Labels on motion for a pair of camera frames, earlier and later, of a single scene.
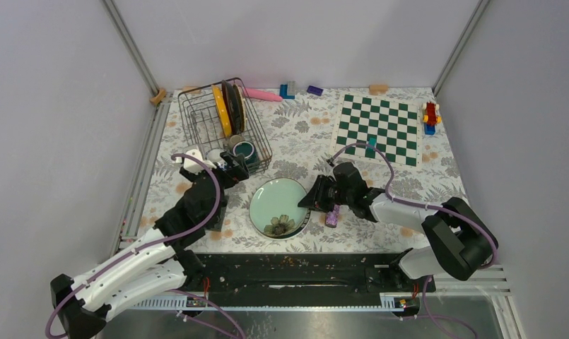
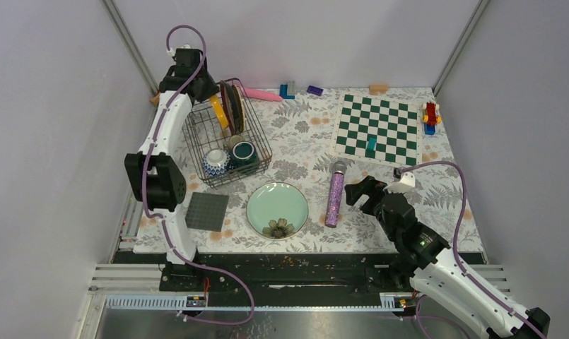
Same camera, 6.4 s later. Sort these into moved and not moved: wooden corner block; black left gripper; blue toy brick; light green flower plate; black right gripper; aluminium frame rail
Moved: black left gripper; black right gripper
Not moved: aluminium frame rail; light green flower plate; blue toy brick; wooden corner block
